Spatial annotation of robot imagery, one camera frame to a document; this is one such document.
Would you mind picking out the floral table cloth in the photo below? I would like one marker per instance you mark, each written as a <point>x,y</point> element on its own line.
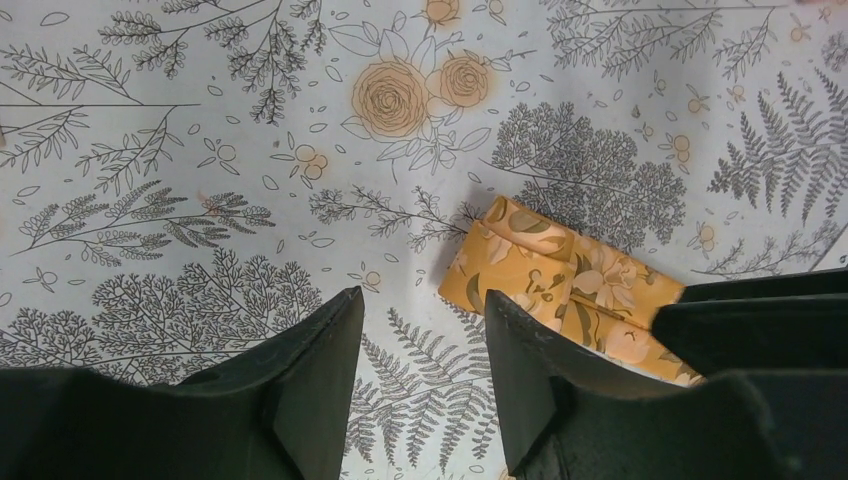
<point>182,180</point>

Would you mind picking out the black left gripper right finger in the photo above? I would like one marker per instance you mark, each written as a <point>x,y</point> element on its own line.
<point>566,413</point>

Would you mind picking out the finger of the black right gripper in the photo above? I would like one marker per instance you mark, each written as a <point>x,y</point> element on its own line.
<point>807,285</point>
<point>797,332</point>

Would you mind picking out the yellow patterned tie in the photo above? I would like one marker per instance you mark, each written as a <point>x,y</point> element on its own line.
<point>563,278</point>

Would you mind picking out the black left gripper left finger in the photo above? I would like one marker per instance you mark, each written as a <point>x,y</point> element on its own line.
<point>276,411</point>

